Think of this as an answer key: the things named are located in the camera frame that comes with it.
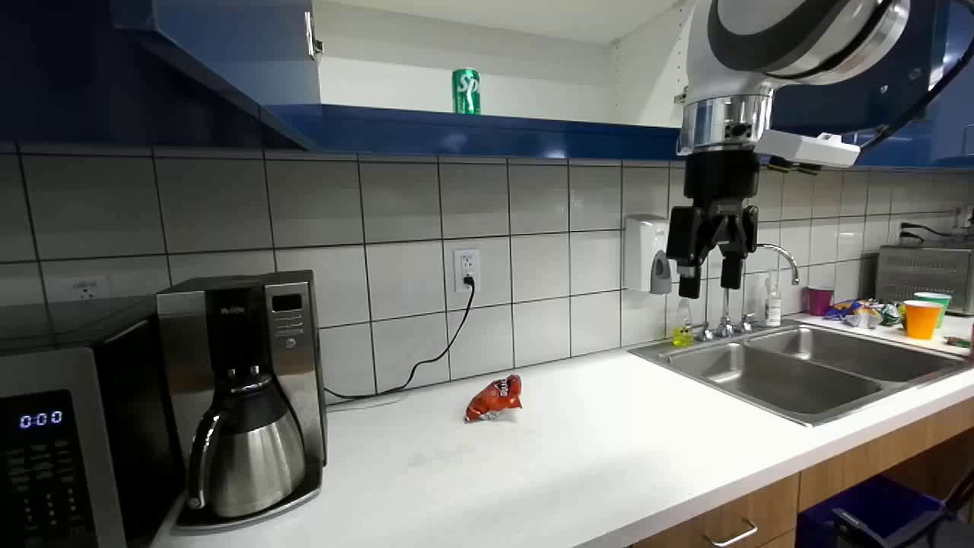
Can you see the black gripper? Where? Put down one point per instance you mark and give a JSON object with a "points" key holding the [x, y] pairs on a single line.
{"points": [[716, 219]]}

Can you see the green soda can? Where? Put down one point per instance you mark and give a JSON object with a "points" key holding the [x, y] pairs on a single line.
{"points": [[468, 89]]}

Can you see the blue upper cupboard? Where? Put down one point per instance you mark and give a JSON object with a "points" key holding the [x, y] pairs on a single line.
{"points": [[557, 79]]}

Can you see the white soap dispenser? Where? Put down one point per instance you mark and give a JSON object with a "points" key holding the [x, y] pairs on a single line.
{"points": [[646, 264]]}

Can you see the yellow dish soap bottle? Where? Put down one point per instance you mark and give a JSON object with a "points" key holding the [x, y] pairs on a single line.
{"points": [[683, 326]]}

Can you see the clear hand soap bottle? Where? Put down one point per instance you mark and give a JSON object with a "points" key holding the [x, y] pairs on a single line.
{"points": [[775, 306]]}

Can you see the purple plastic cup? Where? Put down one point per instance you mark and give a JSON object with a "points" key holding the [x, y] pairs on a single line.
{"points": [[813, 303]]}

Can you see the stainless steel double sink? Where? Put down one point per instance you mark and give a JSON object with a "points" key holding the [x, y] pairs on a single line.
{"points": [[807, 377]]}

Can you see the steel appliance on counter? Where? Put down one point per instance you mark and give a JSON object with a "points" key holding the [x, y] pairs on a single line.
{"points": [[926, 269]]}

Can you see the orange plastic cup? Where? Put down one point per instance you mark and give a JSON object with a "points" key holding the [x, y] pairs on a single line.
{"points": [[920, 317]]}

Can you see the green plastic cup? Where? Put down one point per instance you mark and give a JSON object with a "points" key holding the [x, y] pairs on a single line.
{"points": [[936, 300]]}

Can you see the red snack packet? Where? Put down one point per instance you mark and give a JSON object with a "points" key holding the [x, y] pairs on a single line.
{"points": [[496, 398]]}

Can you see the blue chair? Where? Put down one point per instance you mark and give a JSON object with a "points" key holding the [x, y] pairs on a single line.
{"points": [[883, 514]]}

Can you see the black steel coffee maker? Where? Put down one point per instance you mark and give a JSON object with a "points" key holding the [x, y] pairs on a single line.
{"points": [[219, 325]]}

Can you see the steel coffee carafe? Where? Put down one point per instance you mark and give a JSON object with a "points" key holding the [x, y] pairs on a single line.
{"points": [[248, 452]]}

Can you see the black microwave oven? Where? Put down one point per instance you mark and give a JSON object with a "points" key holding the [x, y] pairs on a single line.
{"points": [[88, 441]]}

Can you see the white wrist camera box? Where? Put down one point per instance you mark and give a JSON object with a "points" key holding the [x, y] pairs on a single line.
{"points": [[825, 151]]}

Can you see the white wall outlet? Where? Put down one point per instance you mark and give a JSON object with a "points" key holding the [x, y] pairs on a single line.
{"points": [[468, 266]]}

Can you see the wooden drawer with handle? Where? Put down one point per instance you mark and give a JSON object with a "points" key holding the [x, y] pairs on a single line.
{"points": [[762, 520]]}

